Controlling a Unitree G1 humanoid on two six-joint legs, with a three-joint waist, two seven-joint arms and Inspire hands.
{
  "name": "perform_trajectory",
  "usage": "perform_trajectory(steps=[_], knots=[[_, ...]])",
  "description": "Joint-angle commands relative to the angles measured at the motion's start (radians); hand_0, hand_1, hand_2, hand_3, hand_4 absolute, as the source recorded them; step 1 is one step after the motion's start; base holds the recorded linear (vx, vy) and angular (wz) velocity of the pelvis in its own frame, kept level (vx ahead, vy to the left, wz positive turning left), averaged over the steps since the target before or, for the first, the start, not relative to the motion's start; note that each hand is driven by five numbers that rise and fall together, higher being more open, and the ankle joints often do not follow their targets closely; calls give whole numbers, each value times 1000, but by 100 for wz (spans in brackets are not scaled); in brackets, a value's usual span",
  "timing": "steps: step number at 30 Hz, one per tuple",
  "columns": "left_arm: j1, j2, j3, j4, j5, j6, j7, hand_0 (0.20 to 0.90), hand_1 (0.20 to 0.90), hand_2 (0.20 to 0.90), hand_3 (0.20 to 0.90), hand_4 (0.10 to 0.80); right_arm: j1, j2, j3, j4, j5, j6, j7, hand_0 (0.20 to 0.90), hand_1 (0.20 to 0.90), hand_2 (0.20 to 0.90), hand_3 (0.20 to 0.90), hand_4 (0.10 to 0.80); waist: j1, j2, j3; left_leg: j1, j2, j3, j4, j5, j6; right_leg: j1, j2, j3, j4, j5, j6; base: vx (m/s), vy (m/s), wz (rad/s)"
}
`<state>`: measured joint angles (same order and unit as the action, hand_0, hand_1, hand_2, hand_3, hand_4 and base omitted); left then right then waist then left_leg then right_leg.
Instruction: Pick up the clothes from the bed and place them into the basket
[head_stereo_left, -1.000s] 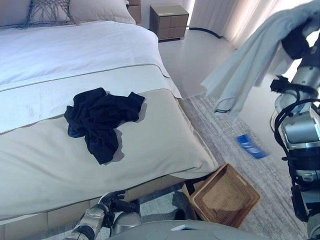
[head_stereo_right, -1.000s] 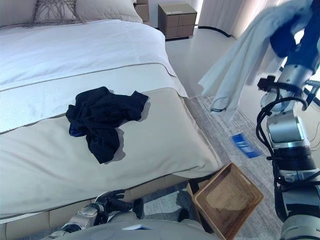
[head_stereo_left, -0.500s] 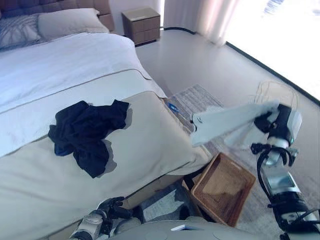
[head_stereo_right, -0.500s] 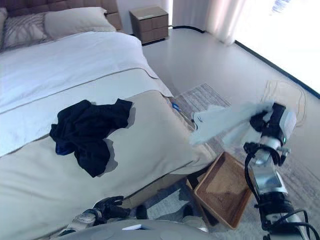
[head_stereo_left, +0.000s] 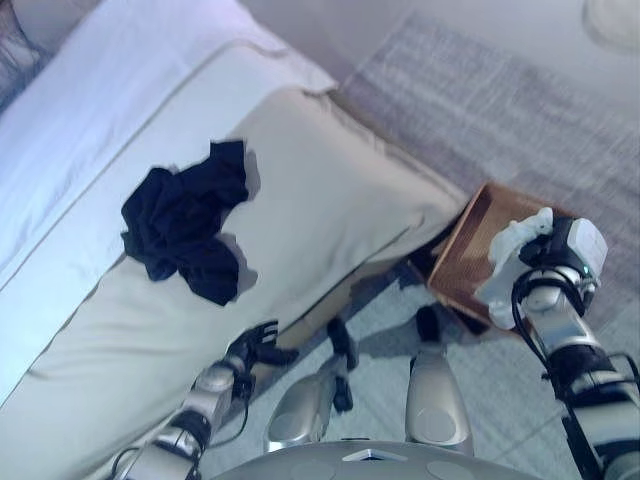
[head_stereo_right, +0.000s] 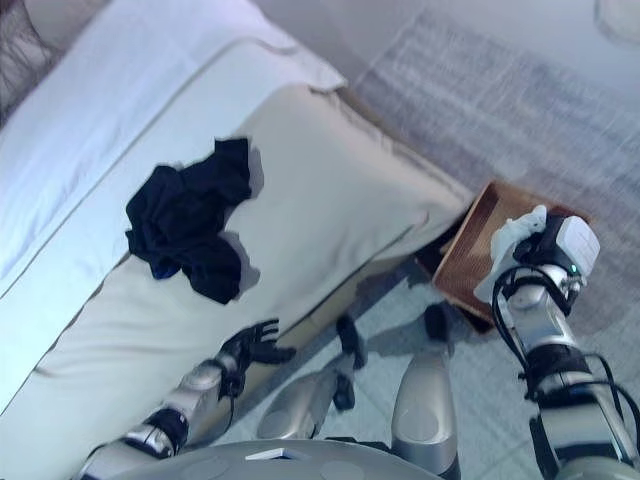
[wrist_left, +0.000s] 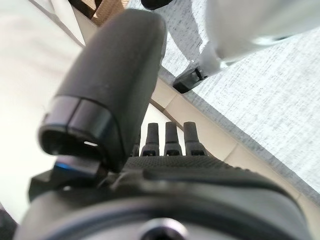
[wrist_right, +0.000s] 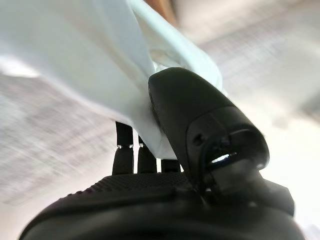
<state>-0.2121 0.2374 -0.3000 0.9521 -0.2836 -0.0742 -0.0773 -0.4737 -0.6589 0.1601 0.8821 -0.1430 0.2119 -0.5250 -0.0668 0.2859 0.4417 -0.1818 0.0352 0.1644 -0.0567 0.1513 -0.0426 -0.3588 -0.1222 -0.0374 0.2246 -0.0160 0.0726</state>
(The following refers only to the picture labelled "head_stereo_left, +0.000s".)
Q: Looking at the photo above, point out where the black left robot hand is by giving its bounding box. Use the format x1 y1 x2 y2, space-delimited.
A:
226 318 301 372

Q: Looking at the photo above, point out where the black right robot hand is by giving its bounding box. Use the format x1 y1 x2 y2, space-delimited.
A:
517 215 610 281

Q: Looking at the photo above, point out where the white garment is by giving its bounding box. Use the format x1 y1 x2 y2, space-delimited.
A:
474 207 556 329

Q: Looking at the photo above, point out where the black garment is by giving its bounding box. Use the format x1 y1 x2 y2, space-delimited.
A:
119 149 259 308

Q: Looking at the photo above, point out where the brown wicker basket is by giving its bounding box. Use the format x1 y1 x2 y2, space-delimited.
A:
407 181 581 336

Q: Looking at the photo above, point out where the beige bed cover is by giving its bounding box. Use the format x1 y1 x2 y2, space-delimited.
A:
0 87 469 480

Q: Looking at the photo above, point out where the grey striped area rug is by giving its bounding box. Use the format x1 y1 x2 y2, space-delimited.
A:
199 14 640 480

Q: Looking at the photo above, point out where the beige oval floor mat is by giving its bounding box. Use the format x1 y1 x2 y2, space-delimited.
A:
582 0 640 50

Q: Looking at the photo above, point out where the white duvet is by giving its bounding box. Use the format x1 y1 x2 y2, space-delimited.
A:
0 0 337 292

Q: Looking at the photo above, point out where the tan bed frame base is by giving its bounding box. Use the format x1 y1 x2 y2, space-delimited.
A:
247 259 417 404

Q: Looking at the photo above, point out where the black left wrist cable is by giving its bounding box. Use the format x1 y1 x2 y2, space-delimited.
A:
110 379 256 471

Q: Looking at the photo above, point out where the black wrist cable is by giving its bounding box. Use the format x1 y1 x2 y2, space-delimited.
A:
510 269 640 396
110 379 256 471

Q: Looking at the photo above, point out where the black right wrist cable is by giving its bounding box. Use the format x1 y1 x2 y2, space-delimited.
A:
510 269 640 396

